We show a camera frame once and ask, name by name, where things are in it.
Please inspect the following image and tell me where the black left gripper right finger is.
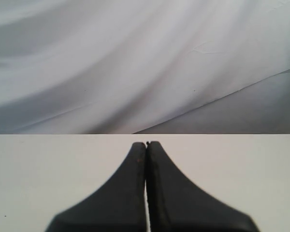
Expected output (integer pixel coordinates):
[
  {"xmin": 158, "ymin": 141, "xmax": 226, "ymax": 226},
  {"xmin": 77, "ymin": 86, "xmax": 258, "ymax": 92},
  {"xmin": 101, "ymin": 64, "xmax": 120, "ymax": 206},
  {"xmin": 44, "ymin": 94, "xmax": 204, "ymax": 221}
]
[{"xmin": 146, "ymin": 141, "xmax": 259, "ymax": 232}]

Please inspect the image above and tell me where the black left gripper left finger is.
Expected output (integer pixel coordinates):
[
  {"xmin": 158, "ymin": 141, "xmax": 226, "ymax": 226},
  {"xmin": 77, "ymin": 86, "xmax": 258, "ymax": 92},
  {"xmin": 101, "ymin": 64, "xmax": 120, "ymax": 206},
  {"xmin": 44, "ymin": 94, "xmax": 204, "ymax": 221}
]
[{"xmin": 48, "ymin": 142, "xmax": 146, "ymax": 232}]

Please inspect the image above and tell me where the white backdrop cloth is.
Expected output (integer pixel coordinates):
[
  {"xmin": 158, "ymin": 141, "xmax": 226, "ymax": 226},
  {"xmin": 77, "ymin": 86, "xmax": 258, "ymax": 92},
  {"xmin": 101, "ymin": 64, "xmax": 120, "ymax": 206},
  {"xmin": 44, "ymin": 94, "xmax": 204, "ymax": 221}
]
[{"xmin": 0, "ymin": 0, "xmax": 290, "ymax": 134}]

